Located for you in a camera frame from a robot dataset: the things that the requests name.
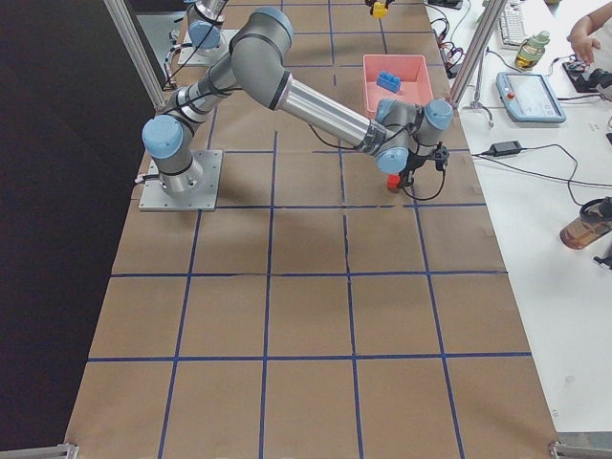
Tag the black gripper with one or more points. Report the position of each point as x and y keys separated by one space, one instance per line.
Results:
x=410 y=170

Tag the red toy block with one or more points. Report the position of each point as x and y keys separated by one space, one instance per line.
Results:
x=393 y=182

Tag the blue long toy block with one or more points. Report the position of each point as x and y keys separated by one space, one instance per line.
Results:
x=389 y=82

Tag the yellow toy block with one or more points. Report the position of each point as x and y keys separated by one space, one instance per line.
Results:
x=379 y=10

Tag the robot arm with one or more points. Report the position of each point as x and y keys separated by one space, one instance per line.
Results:
x=205 y=20
x=402 y=136

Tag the pink plastic box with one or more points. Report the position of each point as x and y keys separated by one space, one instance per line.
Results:
x=402 y=77

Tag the person hand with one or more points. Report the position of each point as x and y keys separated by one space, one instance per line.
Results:
x=581 y=40

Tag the black power adapter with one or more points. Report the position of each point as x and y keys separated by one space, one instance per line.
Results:
x=500 y=149

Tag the teach pendant tablet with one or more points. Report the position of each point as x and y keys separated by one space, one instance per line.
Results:
x=529 y=98

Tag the green tea bottle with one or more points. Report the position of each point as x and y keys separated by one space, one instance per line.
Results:
x=531 y=51

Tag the white keyboard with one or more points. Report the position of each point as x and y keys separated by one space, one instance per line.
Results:
x=511 y=27

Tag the brown drink bottle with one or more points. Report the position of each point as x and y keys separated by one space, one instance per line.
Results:
x=593 y=222

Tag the aluminium frame post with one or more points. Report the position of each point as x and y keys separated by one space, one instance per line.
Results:
x=476 y=48

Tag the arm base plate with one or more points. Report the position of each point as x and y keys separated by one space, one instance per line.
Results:
x=195 y=189
x=205 y=57

